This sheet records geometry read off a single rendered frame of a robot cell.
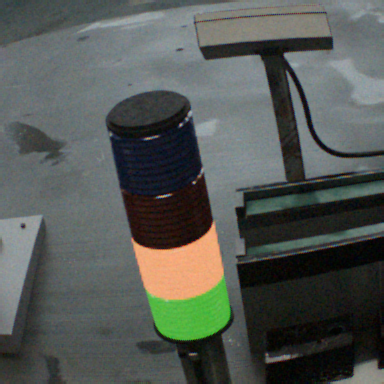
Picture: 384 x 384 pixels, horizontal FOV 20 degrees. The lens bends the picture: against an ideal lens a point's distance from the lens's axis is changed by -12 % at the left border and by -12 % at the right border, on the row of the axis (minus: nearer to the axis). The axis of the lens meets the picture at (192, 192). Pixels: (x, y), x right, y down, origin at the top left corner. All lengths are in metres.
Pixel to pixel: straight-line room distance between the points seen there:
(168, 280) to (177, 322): 0.04
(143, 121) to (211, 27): 0.56
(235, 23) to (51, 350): 0.46
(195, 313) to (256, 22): 0.55
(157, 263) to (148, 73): 1.08
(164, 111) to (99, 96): 1.06
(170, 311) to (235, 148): 0.77
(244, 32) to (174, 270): 0.54
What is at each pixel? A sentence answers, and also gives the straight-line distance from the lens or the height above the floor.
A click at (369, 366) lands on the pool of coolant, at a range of 1.16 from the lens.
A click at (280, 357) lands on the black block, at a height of 0.86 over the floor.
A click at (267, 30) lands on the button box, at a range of 1.33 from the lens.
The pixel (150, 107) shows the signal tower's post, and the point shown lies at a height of 1.22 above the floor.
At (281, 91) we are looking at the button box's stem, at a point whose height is 0.96.
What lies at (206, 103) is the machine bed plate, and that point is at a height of 0.80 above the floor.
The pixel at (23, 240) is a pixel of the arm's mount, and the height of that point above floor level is 0.82.
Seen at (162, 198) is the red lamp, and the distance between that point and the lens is 0.81.
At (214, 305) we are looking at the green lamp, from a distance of 0.87.
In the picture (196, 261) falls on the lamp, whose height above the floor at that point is 1.10.
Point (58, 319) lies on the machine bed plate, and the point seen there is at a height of 0.80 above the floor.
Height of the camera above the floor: 1.57
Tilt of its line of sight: 30 degrees down
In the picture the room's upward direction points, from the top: 12 degrees counter-clockwise
